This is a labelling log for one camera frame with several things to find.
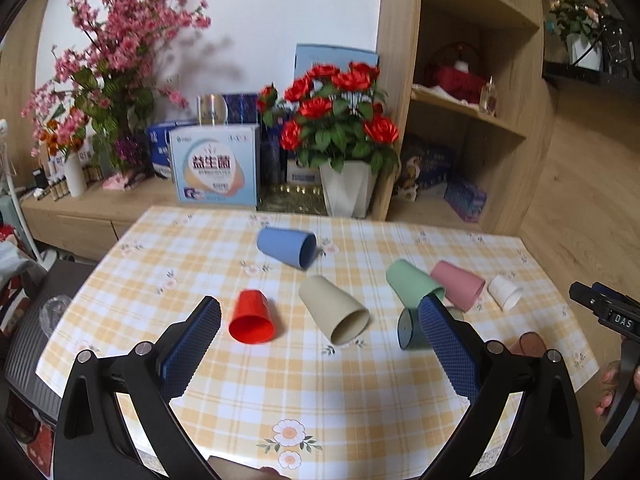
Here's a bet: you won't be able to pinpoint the green plastic cup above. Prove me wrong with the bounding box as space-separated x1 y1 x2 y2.
385 259 446 309

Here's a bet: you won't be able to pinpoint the orange artificial flowers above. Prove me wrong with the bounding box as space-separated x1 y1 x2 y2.
39 120 85 158

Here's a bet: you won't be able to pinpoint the red patterned cloth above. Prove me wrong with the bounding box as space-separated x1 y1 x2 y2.
0 225 36 341

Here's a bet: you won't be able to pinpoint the beige plastic cup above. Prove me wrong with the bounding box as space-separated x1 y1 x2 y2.
298 275 371 346

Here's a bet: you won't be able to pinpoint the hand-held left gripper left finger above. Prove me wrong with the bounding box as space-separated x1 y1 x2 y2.
52 295 223 480

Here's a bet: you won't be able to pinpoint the clear glass ashtray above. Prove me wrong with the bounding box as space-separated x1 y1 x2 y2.
39 294 73 338

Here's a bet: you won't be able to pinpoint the purple box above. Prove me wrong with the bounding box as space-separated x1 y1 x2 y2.
443 176 488 223

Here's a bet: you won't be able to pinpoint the red plastic cup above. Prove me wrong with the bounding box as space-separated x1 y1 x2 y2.
228 289 276 345

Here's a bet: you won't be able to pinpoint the yellow checkered tablecloth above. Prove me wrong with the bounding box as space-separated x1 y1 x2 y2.
39 205 601 480

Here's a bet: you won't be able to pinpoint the pink blossom branches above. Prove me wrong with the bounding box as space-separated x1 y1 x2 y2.
21 0 213 171

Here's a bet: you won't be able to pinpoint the pink rose plant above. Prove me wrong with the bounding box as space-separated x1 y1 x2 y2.
545 0 612 43

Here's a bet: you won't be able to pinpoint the blue plastic cup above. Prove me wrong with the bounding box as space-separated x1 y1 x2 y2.
256 227 318 269

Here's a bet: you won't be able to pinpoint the row of small bottles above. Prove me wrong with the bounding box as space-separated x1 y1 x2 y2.
31 157 103 202

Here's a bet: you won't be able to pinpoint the black ribbed appliance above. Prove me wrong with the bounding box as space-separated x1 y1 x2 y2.
2 259 98 428

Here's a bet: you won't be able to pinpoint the white angular flower pot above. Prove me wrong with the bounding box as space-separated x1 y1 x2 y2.
318 160 378 219

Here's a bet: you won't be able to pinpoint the dark blue patterned box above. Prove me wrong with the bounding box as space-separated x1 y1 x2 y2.
222 92 260 125

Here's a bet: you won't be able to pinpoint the low wooden cabinet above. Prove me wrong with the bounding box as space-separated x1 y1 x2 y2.
20 175 386 262

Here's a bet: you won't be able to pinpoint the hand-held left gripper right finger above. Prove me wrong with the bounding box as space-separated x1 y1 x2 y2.
418 293 587 480

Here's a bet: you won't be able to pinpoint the glass perfume bottle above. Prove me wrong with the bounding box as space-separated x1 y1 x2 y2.
479 76 499 117

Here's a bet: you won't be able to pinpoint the black wall shelf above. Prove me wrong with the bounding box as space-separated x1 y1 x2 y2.
542 15 640 98

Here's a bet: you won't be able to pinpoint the clear glass jar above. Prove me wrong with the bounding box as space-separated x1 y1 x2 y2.
196 93 229 127

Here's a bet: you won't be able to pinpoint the tall dark blue box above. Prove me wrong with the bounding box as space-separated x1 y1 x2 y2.
259 125 289 186

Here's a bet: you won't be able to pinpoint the white blue probiotic box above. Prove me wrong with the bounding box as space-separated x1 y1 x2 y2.
168 125 261 207

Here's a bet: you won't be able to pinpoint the white box with blue stripe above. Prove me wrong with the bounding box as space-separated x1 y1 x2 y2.
286 157 323 186

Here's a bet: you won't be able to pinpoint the dark teal clear cup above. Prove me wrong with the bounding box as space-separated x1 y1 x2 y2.
397 306 466 351

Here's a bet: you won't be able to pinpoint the white fan stand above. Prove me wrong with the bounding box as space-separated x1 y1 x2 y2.
0 119 58 273

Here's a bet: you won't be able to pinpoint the blue and white carton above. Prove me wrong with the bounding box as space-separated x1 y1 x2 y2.
146 121 197 179

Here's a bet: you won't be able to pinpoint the light blue flat box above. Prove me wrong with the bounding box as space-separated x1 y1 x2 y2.
294 43 379 92

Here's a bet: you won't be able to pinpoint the red gift basket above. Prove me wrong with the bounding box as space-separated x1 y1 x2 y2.
425 44 488 102

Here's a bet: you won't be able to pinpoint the white square plant pot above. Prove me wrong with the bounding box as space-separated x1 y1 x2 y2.
566 34 604 72

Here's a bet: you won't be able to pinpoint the wooden shelf unit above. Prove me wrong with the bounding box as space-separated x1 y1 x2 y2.
370 0 558 234

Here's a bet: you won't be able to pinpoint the pink wrapped packet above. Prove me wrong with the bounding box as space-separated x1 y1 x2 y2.
102 167 151 192

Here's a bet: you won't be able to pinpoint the person's right hand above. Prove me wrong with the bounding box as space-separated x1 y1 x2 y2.
594 360 640 418

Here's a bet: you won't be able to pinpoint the pink plastic cup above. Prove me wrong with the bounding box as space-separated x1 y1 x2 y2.
430 260 486 312

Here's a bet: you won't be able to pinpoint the dark blue printed bag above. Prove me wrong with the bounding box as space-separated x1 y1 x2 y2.
395 134 457 201

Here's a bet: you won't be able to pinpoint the brown plastic cup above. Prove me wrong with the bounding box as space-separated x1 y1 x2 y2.
509 332 548 358

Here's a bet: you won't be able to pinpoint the white flower vase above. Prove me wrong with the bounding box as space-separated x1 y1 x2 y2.
64 152 88 198

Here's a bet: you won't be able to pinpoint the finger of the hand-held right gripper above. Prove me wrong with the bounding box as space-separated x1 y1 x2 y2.
569 281 601 317

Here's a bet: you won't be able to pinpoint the red rose bouquet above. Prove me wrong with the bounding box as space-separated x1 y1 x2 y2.
256 61 402 177

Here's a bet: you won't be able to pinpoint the small white cup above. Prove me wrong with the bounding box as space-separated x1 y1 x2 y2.
488 275 524 311

